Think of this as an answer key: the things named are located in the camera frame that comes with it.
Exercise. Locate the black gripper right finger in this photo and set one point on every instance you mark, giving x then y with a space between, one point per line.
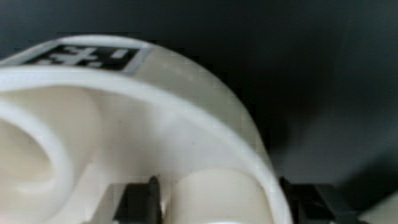
316 204

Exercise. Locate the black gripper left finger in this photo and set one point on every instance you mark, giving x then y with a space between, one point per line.
139 207

